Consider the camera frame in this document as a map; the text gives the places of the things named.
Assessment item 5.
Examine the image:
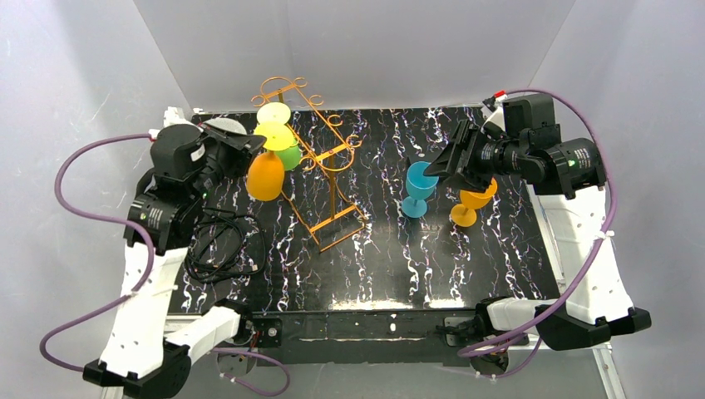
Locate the blue wine glass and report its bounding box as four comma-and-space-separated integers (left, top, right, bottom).
402, 161, 439, 219

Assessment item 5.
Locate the orange wine glass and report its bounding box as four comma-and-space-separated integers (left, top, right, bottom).
450, 178, 498, 227
246, 150, 284, 201

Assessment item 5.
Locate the green wine glass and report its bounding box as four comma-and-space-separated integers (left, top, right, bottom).
255, 101, 303, 172

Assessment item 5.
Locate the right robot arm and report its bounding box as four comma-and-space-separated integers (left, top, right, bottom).
425, 89, 652, 357

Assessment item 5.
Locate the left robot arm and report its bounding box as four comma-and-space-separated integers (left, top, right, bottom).
82, 123, 265, 398

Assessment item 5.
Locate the white filament spool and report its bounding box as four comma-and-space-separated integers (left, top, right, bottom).
205, 117, 248, 135

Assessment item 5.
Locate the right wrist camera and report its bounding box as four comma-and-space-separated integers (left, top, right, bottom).
482, 91, 507, 136

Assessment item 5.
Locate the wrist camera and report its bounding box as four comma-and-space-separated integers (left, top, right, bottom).
148, 106, 192, 141
482, 91, 507, 136

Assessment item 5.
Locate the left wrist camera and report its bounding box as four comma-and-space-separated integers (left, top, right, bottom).
148, 106, 192, 141

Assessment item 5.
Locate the gold wire wine glass rack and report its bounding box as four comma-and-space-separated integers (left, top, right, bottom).
250, 76, 369, 254

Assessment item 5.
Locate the black coiled cable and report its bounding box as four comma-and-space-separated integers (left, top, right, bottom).
182, 208, 268, 286

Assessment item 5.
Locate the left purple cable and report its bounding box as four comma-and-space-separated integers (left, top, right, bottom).
38, 131, 291, 399

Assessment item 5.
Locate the purple cable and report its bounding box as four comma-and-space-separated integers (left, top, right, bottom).
38, 131, 291, 399
456, 89, 619, 380

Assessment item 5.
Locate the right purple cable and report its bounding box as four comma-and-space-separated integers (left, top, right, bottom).
456, 89, 619, 380

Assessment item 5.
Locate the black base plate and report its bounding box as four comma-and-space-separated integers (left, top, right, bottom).
245, 308, 476, 366

